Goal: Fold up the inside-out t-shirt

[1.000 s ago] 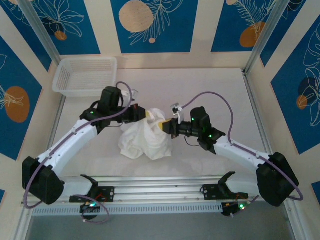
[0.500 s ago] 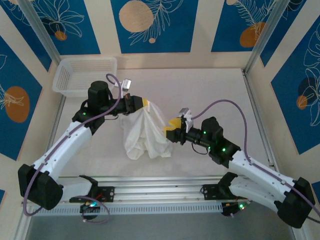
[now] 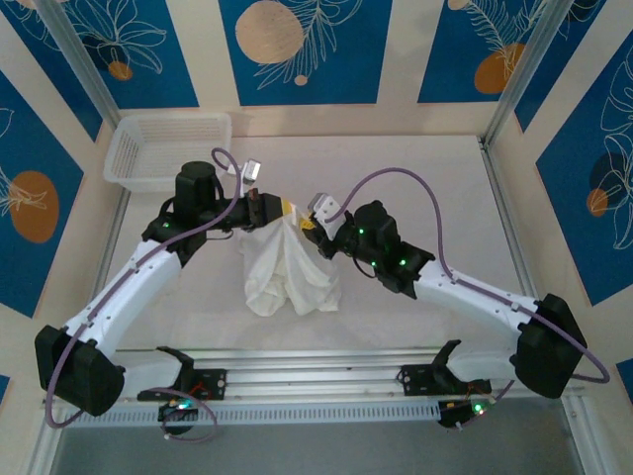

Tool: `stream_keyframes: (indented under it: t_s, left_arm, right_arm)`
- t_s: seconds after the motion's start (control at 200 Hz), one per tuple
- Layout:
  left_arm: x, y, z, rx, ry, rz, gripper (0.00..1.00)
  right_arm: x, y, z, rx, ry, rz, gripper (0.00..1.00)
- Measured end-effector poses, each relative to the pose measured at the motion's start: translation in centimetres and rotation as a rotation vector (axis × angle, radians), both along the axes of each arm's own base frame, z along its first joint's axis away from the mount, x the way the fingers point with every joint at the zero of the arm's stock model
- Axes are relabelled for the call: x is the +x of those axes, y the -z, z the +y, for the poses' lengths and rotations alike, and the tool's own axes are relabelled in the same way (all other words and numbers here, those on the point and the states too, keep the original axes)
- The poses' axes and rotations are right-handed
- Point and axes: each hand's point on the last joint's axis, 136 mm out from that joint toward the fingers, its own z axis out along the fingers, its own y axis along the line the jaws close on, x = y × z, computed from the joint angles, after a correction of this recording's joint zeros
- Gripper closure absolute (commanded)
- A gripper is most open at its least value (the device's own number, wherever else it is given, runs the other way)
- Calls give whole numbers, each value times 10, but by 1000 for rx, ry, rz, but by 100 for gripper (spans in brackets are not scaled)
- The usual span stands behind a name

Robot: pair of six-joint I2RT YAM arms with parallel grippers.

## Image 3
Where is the white t-shirt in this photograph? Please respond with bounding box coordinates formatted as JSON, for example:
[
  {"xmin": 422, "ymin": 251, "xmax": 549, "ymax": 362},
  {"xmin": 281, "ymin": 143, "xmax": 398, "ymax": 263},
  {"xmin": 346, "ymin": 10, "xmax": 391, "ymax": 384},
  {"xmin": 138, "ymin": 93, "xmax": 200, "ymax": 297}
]
[{"xmin": 236, "ymin": 210, "xmax": 343, "ymax": 318}]

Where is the white plastic mesh basket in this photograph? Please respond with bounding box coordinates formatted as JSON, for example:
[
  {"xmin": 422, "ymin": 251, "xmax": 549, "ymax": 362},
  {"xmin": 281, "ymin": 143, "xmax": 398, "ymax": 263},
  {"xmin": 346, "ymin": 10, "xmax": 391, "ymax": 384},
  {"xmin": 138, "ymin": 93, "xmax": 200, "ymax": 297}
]
[{"xmin": 102, "ymin": 112, "xmax": 232, "ymax": 193}]

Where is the black right controller board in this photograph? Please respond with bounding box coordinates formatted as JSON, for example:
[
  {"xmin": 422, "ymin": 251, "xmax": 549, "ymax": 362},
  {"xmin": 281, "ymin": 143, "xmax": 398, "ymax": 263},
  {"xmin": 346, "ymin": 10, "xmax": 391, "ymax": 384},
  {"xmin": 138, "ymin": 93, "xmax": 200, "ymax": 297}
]
[{"xmin": 437, "ymin": 398, "xmax": 494, "ymax": 430}]

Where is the black controller board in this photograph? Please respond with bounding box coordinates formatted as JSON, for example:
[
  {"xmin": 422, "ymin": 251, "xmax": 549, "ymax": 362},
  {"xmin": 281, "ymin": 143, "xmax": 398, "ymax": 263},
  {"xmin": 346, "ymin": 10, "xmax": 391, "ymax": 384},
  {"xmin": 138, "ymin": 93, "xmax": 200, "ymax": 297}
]
[
  {"xmin": 157, "ymin": 398, "xmax": 202, "ymax": 425},
  {"xmin": 437, "ymin": 398, "xmax": 494, "ymax": 430}
]

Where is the black left controller board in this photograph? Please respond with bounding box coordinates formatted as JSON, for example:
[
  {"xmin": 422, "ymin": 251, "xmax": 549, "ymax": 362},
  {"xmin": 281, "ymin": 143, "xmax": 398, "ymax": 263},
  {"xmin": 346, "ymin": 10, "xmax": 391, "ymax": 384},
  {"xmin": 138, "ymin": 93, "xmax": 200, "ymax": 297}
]
[{"xmin": 157, "ymin": 398, "xmax": 202, "ymax": 425}]

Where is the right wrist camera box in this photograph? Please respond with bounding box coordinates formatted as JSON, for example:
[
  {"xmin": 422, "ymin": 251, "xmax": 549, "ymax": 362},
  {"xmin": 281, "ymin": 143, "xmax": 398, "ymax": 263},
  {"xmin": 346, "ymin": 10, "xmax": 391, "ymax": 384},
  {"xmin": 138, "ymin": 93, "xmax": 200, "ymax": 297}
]
[{"xmin": 306, "ymin": 192, "xmax": 348, "ymax": 235}]

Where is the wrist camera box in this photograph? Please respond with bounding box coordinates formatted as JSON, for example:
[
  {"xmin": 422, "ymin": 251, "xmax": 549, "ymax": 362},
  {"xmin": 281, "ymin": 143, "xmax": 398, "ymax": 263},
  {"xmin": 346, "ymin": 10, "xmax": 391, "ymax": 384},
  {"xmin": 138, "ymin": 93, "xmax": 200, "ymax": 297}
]
[
  {"xmin": 238, "ymin": 157, "xmax": 264, "ymax": 198},
  {"xmin": 306, "ymin": 192, "xmax": 348, "ymax": 235}
]

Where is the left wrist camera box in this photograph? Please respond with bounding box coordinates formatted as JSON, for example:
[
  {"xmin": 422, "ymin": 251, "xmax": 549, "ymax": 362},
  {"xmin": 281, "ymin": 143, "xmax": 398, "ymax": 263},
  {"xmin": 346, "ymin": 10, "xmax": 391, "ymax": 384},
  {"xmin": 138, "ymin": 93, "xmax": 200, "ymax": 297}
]
[{"xmin": 238, "ymin": 157, "xmax": 264, "ymax": 198}]

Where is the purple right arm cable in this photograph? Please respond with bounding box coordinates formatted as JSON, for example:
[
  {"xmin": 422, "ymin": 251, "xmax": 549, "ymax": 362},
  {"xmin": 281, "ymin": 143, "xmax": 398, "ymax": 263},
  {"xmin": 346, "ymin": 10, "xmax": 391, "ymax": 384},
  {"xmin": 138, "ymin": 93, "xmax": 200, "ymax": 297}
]
[{"xmin": 338, "ymin": 166, "xmax": 612, "ymax": 431}]

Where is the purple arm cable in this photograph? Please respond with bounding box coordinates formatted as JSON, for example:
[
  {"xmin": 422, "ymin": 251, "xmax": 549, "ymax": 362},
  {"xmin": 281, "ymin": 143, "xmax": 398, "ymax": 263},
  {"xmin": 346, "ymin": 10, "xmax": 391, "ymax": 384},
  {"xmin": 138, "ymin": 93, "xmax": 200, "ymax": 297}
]
[
  {"xmin": 338, "ymin": 166, "xmax": 612, "ymax": 431},
  {"xmin": 44, "ymin": 147, "xmax": 248, "ymax": 442}
]

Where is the aluminium table side rail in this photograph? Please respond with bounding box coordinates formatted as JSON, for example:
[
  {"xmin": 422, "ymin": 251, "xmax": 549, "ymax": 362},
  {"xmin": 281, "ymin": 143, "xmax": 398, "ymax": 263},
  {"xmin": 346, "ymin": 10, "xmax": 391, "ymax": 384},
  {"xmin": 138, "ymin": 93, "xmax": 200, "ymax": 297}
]
[
  {"xmin": 478, "ymin": 138, "xmax": 559, "ymax": 357},
  {"xmin": 72, "ymin": 190, "xmax": 133, "ymax": 367}
]

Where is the aluminium mounting rail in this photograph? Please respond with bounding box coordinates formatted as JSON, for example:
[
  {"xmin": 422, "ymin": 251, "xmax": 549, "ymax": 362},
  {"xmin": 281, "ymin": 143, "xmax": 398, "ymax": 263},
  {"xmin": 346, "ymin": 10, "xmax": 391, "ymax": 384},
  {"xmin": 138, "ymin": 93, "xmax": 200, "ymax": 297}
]
[{"xmin": 42, "ymin": 347, "xmax": 588, "ymax": 410}]

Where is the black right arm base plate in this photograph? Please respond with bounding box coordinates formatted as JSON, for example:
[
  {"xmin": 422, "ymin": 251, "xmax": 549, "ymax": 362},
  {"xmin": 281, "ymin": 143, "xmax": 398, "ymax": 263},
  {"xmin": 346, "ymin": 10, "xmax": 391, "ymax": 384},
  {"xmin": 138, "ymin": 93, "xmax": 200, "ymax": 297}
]
[{"xmin": 401, "ymin": 364, "xmax": 494, "ymax": 397}]

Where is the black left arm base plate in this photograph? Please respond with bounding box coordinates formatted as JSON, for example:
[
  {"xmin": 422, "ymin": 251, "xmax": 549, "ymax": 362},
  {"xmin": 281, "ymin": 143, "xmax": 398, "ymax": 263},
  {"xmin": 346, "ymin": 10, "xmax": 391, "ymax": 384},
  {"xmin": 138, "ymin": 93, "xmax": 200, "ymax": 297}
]
[{"xmin": 136, "ymin": 368, "xmax": 228, "ymax": 402}]

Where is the white slotted cable duct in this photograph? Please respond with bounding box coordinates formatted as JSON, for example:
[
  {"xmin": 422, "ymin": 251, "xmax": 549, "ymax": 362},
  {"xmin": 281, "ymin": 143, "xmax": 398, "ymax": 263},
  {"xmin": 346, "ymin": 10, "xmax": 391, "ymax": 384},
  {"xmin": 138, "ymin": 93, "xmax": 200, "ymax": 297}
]
[{"xmin": 61, "ymin": 401, "xmax": 446, "ymax": 429}]

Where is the aluminium frame post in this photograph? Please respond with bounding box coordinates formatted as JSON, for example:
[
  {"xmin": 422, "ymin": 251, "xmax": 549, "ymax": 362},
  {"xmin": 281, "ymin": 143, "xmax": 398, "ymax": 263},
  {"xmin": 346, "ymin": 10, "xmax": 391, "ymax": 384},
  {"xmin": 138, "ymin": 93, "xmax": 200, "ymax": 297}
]
[
  {"xmin": 482, "ymin": 0, "xmax": 570, "ymax": 147},
  {"xmin": 37, "ymin": 0, "xmax": 123, "ymax": 120}
]

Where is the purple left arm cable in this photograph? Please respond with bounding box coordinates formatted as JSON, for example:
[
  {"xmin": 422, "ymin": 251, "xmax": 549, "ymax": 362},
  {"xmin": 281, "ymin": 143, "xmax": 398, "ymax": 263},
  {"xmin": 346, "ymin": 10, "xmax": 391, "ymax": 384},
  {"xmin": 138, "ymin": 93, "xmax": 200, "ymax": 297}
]
[{"xmin": 44, "ymin": 147, "xmax": 248, "ymax": 442}]

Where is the aluminium frame leg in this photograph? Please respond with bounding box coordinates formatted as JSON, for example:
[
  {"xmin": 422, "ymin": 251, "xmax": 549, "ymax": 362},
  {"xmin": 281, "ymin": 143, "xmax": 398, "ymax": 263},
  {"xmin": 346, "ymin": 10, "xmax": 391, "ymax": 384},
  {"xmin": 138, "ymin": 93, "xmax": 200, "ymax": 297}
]
[
  {"xmin": 27, "ymin": 409, "xmax": 65, "ymax": 475},
  {"xmin": 563, "ymin": 395, "xmax": 597, "ymax": 475}
]

